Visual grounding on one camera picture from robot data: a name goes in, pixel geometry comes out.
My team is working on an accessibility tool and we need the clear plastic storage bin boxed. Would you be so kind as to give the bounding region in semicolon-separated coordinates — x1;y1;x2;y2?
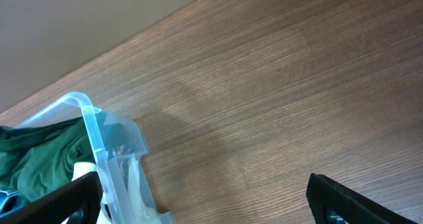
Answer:
18;92;174;224

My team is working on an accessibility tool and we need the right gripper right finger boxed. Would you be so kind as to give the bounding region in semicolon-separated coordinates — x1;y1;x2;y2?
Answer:
306;173;412;224

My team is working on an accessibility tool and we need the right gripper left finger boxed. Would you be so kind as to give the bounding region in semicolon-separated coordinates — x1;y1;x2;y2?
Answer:
1;171;102;224

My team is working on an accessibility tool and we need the plaid flannel cloth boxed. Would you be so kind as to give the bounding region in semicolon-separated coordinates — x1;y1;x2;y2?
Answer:
112;143;134;180

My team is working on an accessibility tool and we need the white cloth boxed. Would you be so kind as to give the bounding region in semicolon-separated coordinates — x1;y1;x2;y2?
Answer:
72;157;161;224

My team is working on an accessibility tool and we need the blue cloth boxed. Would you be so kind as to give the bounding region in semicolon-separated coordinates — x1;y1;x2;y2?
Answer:
0;190;26;217

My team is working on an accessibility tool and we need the dark green cloth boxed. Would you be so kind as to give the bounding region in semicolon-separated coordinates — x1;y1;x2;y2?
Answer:
1;117;95;203

